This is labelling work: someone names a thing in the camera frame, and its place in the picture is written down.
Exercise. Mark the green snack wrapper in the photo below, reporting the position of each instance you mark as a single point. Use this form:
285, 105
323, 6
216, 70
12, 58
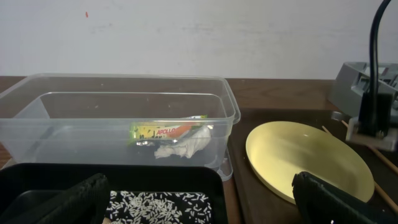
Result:
168, 132

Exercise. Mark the black plastic tray bin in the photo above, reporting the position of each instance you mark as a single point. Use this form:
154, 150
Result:
24, 186

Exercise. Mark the dark brown serving tray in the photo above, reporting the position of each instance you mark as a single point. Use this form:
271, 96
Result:
258, 203

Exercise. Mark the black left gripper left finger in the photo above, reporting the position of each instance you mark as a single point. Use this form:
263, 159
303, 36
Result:
85, 202

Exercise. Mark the clear plastic bin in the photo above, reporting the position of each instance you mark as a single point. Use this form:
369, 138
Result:
85, 118

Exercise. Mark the grey dishwasher rack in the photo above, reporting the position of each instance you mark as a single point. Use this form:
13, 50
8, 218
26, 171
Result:
353, 80

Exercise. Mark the white rice pile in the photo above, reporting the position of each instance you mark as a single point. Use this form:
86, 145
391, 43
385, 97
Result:
126, 207

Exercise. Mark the white tissue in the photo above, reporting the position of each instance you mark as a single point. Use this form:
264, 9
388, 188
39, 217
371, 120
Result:
187, 147

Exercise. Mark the yellow plate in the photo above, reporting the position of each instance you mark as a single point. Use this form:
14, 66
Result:
278, 150

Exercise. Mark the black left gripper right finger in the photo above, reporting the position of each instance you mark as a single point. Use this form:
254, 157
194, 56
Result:
320, 202

